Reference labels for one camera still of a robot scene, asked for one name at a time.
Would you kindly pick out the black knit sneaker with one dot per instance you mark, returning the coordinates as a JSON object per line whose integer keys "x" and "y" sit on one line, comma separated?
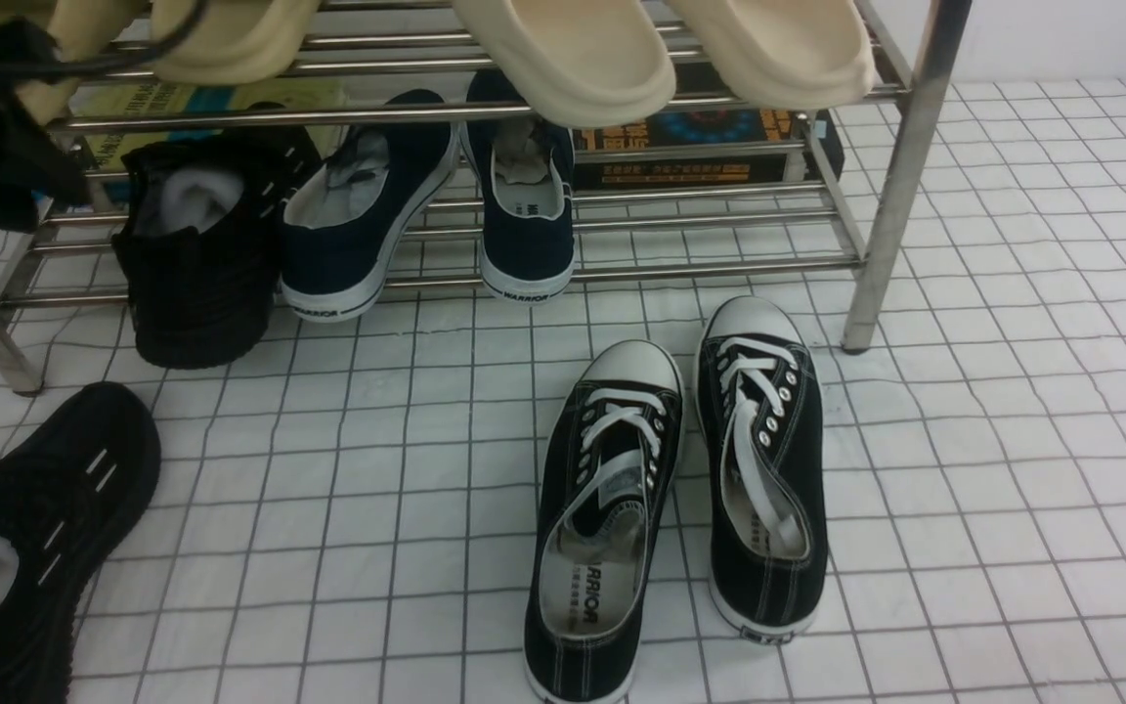
{"x": 199, "y": 249}
{"x": 69, "y": 494}

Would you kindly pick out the silver metal shoe rack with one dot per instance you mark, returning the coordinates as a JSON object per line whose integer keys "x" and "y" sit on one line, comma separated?
{"x": 366, "y": 43}

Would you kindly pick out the beige slipper far left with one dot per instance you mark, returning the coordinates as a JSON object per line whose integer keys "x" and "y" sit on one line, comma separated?
{"x": 82, "y": 29}

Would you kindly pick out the beige slipper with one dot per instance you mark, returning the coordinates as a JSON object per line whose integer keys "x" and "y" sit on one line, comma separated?
{"x": 580, "y": 64}
{"x": 239, "y": 42}
{"x": 82, "y": 29}
{"x": 793, "y": 55}

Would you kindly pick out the navy canvas sneaker left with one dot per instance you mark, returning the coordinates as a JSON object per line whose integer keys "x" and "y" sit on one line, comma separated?
{"x": 339, "y": 229}

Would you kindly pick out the navy canvas sneaker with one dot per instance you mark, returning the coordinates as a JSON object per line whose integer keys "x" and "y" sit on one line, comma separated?
{"x": 524, "y": 167}
{"x": 339, "y": 229}

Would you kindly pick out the navy canvas sneaker right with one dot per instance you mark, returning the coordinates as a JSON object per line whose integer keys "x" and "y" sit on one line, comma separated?
{"x": 524, "y": 167}

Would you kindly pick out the black canvas lace-up sneaker left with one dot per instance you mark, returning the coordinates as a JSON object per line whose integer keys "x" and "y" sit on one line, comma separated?
{"x": 608, "y": 467}

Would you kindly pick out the black canvas lace-up sneaker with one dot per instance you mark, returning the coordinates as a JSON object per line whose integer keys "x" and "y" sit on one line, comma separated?
{"x": 608, "y": 467}
{"x": 758, "y": 398}

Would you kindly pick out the black orange box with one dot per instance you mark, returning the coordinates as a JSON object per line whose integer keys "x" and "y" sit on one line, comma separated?
{"x": 686, "y": 149}

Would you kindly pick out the beige slipper far right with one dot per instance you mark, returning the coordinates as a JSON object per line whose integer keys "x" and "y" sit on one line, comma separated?
{"x": 793, "y": 55}

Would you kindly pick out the black canvas lace-up sneaker right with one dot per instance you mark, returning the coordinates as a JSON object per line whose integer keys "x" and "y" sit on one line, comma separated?
{"x": 758, "y": 398}

